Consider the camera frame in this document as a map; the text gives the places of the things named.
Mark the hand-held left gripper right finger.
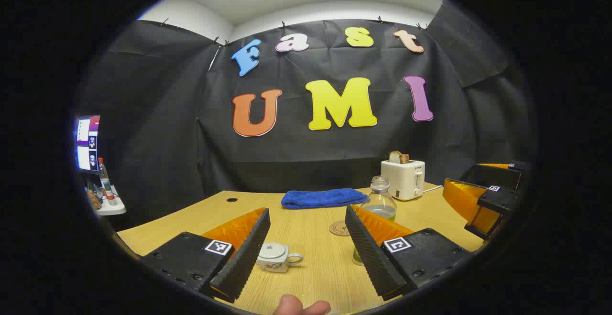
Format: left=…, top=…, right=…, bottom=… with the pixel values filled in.
left=344, top=204, right=473, bottom=302

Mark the white side table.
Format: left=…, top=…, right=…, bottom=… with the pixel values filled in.
left=93, top=186, right=127, bottom=216

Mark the white toaster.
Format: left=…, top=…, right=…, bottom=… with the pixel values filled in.
left=381, top=160, right=426, bottom=201

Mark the black backdrop cloth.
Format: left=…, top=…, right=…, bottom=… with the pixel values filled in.
left=79, top=0, right=538, bottom=232

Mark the round wooden coaster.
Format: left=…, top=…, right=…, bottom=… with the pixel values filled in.
left=329, top=220, right=352, bottom=237

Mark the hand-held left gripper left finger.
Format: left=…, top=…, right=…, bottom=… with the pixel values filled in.
left=140, top=207, right=271, bottom=304

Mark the blue towel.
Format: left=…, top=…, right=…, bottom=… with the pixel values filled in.
left=281, top=188, right=370, bottom=209

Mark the red cap plastic bottle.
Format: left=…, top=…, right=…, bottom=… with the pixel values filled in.
left=98, top=157, right=117, bottom=206

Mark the computer monitor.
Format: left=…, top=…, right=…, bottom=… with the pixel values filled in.
left=74, top=115, right=101, bottom=172

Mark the green label water bottle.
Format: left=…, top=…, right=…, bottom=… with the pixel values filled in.
left=353, top=175, right=397, bottom=265

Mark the white teacup lid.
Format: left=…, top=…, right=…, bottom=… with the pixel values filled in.
left=258, top=242, right=288, bottom=260

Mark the white teacup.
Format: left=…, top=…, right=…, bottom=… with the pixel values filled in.
left=257, top=250, right=304, bottom=273

